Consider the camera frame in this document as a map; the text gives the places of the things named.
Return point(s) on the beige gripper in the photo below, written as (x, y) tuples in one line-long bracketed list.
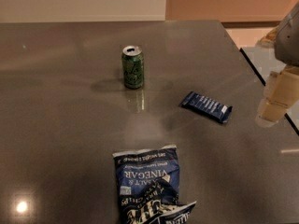
[(288, 42)]

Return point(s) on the blue salt vinegar chip bag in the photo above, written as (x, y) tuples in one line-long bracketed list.
[(148, 185)]

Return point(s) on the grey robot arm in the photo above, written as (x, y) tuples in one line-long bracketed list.
[(286, 45)]

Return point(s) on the green soda can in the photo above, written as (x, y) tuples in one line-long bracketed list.
[(133, 67)]

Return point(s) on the dark blue snack bar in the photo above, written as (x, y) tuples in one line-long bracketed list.
[(206, 106)]

